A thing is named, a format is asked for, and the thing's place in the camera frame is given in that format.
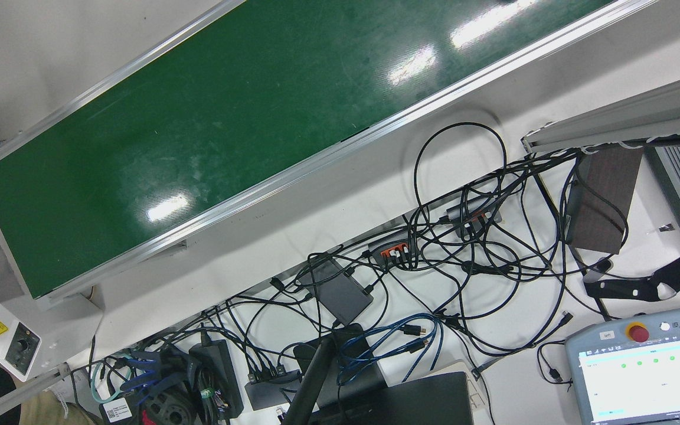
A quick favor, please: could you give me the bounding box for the black hub with orange ports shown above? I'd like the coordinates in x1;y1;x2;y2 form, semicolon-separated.
367;233;419;267

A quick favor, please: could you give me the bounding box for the dark grey flat box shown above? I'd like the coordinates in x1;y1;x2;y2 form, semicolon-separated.
297;257;374;325

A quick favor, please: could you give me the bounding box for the grey usb hub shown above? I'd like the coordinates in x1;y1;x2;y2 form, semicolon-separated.
446;198;503;238

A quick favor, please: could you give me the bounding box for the green conveyor belt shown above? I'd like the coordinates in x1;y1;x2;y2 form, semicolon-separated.
0;0;659;302

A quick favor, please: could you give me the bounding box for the black monitor stand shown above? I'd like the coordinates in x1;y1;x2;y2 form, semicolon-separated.
293;323;388;408

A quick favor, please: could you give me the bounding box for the black monitor pole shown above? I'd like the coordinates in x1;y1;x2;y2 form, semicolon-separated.
283;336;338;425

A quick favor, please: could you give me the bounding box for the small black usb hub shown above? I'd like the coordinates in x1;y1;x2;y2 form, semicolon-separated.
244;366;302;411

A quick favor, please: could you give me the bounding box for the black power adapter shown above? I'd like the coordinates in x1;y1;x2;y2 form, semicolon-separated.
189;339;245;420

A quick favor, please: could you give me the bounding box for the dark brown wooden block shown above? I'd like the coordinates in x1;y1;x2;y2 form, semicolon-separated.
565;146;645;256

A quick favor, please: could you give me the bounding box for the white label tag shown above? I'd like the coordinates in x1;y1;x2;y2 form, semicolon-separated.
100;397;134;423

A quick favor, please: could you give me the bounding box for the aluminium profile beam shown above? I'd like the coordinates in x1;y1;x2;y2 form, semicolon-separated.
520;66;680;155

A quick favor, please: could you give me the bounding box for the grey robot teach pendant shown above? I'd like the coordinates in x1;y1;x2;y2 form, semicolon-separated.
564;306;680;425

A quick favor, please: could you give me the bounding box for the white conveyor control box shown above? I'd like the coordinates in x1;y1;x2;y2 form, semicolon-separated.
0;303;43;381

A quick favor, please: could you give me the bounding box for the blue cable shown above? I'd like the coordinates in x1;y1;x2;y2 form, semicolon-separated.
337;313;444;387

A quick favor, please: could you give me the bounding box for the black looped cable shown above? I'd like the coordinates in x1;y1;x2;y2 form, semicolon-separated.
414;122;507;237

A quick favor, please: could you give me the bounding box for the short black plug cable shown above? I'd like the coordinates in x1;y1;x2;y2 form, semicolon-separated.
538;339;574;384

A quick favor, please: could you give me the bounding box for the black metal bracket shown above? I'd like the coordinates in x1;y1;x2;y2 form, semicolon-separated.
582;253;680;303

